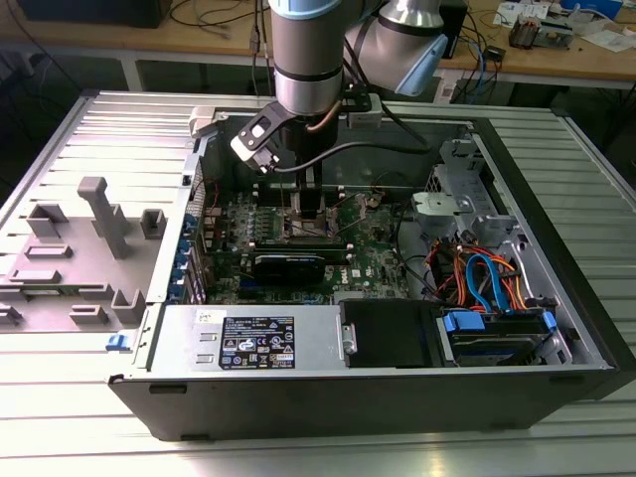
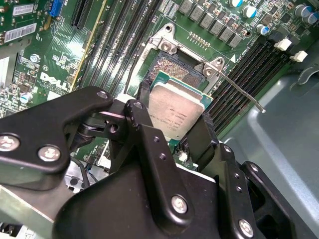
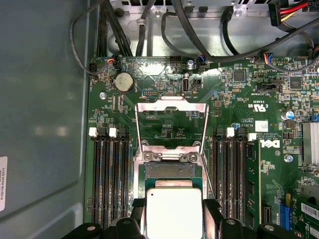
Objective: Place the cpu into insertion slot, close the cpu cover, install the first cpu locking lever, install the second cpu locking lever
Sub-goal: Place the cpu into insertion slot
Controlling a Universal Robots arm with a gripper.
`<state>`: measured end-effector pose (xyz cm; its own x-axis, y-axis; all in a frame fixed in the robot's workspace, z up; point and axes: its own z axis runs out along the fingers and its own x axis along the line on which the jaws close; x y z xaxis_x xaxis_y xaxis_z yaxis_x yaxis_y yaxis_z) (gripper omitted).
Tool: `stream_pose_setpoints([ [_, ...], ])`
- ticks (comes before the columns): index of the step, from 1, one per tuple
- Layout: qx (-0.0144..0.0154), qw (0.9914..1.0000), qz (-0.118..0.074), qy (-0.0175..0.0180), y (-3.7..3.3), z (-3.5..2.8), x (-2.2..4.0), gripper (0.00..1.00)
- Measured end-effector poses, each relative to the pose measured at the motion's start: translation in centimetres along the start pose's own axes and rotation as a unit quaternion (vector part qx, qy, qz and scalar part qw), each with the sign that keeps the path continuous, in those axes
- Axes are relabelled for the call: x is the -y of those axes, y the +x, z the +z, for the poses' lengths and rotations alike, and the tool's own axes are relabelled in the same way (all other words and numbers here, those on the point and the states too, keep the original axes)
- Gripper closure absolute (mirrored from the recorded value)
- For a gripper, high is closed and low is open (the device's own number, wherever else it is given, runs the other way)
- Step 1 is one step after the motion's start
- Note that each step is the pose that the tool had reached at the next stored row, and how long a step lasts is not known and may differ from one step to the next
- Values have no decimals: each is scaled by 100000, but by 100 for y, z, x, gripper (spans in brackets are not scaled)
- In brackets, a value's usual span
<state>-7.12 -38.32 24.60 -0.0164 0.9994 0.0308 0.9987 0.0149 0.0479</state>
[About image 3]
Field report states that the black clipped cable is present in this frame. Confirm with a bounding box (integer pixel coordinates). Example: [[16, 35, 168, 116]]
[[135, 0, 157, 57]]

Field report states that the short black expansion slot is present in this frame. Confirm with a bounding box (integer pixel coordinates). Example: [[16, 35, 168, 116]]
[[261, 206, 273, 224]]

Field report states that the thick black cable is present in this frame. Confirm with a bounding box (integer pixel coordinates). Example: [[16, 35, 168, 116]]
[[171, 0, 319, 63]]

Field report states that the white case label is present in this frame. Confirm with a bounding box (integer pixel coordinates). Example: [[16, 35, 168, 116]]
[[0, 156, 8, 212]]

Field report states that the thin black fan wire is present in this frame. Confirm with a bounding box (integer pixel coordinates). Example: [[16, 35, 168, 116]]
[[69, 0, 120, 76]]

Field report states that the metal socket cover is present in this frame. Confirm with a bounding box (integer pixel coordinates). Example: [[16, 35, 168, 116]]
[[134, 96, 209, 162]]

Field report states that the green motherboard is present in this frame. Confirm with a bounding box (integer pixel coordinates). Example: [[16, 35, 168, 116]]
[[84, 56, 319, 239]]

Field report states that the silver CPU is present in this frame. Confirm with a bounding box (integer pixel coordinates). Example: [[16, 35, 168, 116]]
[[144, 177, 204, 239]]

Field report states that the black drive power connector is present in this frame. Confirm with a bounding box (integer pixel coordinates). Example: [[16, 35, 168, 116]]
[[268, 0, 311, 27]]

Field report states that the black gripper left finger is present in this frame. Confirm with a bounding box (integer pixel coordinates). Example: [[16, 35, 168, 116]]
[[61, 198, 147, 239]]

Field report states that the CPU socket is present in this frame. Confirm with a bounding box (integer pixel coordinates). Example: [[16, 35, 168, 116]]
[[133, 145, 210, 239]]

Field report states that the round coin battery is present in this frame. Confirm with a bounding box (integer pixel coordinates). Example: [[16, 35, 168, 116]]
[[114, 71, 136, 95]]

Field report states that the silver finned heatsink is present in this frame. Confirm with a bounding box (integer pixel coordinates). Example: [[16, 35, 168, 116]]
[[302, 121, 319, 173]]

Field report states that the white board sticker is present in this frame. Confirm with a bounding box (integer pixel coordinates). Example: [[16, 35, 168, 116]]
[[256, 120, 270, 133]]

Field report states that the silver USB port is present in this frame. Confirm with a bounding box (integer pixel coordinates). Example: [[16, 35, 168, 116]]
[[182, 72, 191, 94]]

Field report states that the black looped cable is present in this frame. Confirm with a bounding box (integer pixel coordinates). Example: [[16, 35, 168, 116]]
[[160, 11, 201, 60]]

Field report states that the black braided cable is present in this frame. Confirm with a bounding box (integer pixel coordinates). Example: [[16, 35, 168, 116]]
[[103, 0, 134, 58]]

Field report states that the black RAM slot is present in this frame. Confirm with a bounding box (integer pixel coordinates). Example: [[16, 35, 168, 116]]
[[224, 127, 236, 220], [97, 127, 112, 225], [235, 127, 247, 220], [88, 127, 103, 225], [109, 127, 122, 222], [117, 125, 132, 220], [214, 126, 225, 220]]

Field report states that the blue expansion slot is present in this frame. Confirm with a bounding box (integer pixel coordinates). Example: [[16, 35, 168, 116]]
[[278, 202, 293, 231]]

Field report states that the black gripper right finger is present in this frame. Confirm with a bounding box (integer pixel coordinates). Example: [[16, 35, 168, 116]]
[[203, 198, 301, 239]]

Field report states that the thin wire locking lever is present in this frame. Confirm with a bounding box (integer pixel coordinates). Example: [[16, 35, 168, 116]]
[[202, 159, 216, 200]]

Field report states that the black flat cable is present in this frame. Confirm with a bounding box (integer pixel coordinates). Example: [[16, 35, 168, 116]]
[[98, 4, 108, 58]]

